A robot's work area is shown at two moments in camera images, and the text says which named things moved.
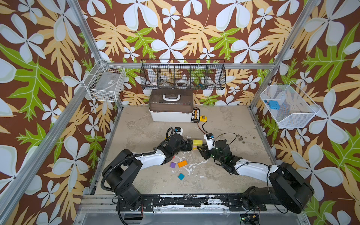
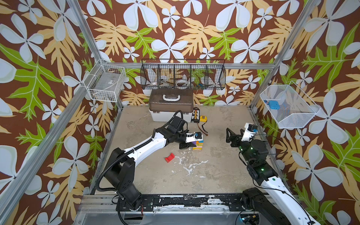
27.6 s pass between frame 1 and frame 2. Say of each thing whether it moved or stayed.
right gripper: moved
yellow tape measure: stayed
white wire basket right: stayed
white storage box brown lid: stayed
